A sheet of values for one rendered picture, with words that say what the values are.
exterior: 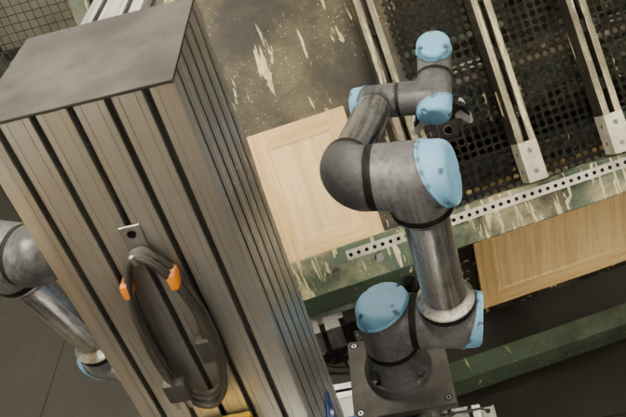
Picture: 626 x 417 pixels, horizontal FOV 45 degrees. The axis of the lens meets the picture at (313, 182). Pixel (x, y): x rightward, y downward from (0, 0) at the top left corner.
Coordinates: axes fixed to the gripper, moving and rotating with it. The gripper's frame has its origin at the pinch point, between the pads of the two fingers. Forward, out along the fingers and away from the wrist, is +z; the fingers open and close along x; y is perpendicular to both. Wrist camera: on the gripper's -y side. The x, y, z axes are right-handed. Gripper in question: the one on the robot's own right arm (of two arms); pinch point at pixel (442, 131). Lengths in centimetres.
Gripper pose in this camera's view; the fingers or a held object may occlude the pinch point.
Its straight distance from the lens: 192.9
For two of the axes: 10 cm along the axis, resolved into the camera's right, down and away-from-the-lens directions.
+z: 2.0, 4.3, 8.8
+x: -9.7, 2.1, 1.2
